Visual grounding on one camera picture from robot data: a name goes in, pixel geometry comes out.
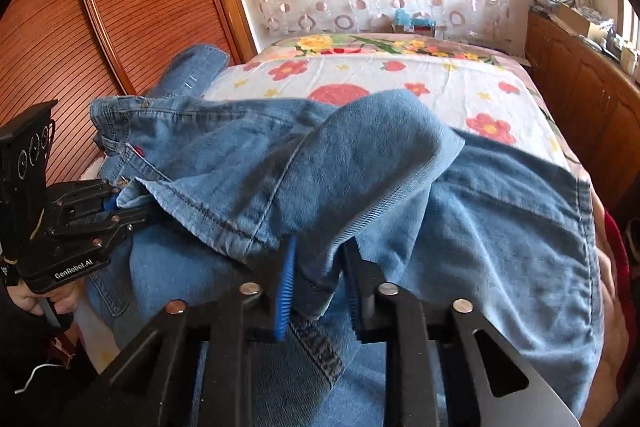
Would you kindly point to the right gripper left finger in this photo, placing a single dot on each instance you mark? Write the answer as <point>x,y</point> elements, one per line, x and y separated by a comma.
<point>192,365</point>

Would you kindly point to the blue denim pants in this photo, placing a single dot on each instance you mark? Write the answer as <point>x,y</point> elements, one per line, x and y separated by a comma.
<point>350,216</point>

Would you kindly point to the person's left hand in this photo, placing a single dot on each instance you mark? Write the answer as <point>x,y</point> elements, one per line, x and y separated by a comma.
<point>65,299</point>

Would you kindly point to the wooden louvered wardrobe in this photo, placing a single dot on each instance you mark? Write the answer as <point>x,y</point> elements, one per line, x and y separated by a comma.
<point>73,51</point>

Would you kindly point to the white strawberry print blanket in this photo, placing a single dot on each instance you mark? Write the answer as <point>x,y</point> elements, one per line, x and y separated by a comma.
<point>400,91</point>

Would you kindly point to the floral bed cover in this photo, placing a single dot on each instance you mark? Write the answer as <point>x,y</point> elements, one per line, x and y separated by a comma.
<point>383,45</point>

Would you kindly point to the wooden low cabinet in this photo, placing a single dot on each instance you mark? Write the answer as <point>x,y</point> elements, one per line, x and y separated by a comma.
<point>596,107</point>

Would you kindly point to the blue item on box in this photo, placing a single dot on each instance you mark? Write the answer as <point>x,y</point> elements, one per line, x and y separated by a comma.
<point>415,20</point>

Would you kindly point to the cardboard box on cabinet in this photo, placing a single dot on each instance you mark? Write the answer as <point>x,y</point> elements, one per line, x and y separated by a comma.
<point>573,20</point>

